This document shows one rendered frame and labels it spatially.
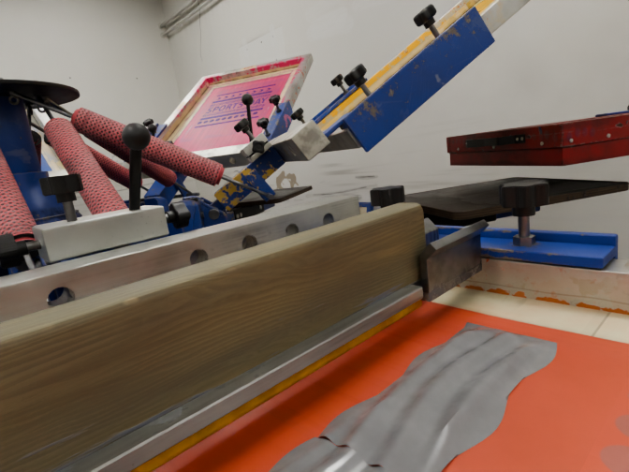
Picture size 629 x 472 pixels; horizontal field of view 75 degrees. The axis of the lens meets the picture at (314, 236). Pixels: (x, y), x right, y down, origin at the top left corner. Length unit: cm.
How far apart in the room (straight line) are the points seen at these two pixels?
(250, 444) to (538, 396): 17
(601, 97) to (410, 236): 187
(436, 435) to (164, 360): 15
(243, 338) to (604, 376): 22
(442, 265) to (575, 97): 187
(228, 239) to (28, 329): 31
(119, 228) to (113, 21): 440
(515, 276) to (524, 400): 17
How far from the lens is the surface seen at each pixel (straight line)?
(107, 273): 44
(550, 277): 42
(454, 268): 39
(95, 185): 73
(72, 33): 469
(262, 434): 27
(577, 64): 221
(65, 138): 84
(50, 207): 99
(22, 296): 43
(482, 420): 27
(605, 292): 41
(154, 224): 51
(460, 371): 30
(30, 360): 21
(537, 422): 27
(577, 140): 105
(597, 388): 31
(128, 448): 23
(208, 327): 23
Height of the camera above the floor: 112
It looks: 12 degrees down
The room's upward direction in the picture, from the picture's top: 8 degrees counter-clockwise
